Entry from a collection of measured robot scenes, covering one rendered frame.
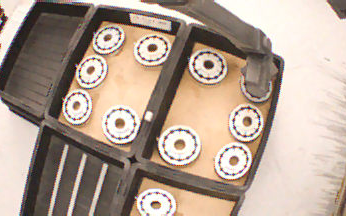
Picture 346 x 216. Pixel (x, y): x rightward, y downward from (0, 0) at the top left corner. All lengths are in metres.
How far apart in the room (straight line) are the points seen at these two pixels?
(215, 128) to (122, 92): 0.26
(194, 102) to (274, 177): 0.36
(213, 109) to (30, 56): 0.64
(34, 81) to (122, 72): 0.33
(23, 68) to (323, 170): 1.13
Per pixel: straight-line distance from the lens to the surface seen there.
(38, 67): 1.45
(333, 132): 1.52
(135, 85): 1.34
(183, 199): 1.25
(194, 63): 1.32
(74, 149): 1.31
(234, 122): 1.27
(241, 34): 0.97
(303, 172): 1.44
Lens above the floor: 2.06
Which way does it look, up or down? 71 degrees down
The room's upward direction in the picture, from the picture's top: 6 degrees counter-clockwise
